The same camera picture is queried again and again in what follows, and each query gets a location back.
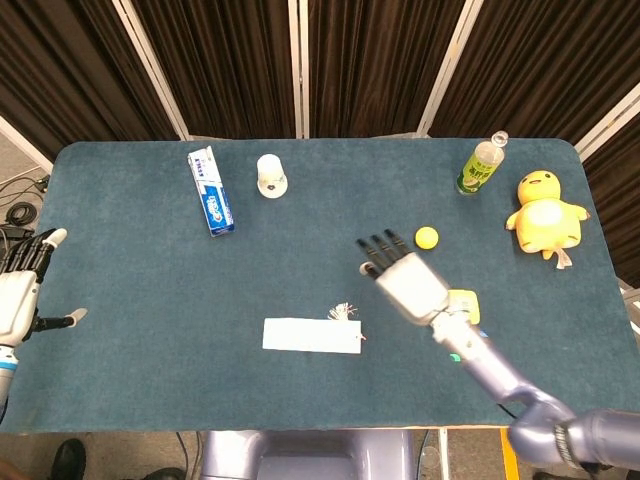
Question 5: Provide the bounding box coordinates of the black coiled floor cable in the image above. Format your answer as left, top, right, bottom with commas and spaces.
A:
5, 201, 40, 227

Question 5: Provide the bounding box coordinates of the white table leg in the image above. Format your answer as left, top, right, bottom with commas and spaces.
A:
437, 428, 451, 480

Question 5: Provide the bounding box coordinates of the green box with yellow lid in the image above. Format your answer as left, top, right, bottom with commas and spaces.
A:
447, 288, 482, 326

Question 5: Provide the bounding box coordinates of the black power adapter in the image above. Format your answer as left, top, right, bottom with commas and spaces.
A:
0, 224, 36, 242

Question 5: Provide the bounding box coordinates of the brown curtain screen panel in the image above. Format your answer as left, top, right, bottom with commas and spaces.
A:
299, 0, 481, 139
419, 0, 640, 149
0, 0, 189, 174
117, 0, 304, 141
574, 84, 640, 289

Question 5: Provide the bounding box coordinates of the purple robot torso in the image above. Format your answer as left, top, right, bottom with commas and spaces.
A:
199, 428, 416, 480

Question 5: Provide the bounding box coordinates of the yellow ball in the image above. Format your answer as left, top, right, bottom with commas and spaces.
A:
414, 226, 441, 250

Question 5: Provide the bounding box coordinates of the black floor cable with plug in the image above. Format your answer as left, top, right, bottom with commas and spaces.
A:
0, 167, 51, 201

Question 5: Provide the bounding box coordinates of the white small cup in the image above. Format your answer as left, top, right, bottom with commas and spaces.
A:
256, 153, 289, 199

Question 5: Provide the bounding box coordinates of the green label tea bottle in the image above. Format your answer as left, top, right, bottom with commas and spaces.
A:
455, 130, 510, 197

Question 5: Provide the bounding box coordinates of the white paper bookmark with tassel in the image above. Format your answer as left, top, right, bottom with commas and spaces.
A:
262, 301, 368, 355

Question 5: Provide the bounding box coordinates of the yellow plush duck toy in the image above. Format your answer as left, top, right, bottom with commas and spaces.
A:
503, 168, 592, 271

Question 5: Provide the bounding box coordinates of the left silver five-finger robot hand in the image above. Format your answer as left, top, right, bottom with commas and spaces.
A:
0, 228, 89, 347

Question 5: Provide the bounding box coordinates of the black shoe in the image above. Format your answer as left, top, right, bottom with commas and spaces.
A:
51, 438, 87, 480
142, 466, 186, 480

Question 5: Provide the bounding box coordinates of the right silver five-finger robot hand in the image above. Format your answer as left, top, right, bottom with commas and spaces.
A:
355, 228, 451, 326

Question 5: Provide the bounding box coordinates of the blue white toothpaste box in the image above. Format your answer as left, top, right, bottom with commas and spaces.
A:
187, 145, 238, 238

